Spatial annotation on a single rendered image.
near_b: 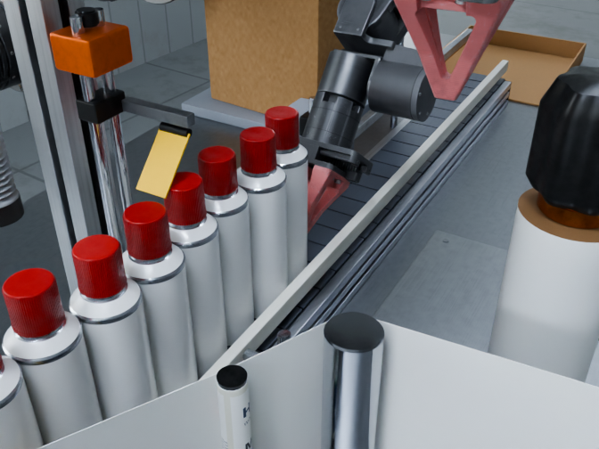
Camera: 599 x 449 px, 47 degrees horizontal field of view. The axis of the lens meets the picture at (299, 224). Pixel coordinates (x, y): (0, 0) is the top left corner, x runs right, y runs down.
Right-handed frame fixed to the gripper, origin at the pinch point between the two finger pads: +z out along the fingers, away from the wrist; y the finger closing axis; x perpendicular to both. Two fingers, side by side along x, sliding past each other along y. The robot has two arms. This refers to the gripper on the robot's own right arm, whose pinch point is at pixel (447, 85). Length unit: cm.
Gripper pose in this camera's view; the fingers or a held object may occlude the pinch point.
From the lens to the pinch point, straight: 46.0
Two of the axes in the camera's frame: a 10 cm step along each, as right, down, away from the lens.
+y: 4.7, -4.8, 7.4
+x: -8.8, -2.4, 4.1
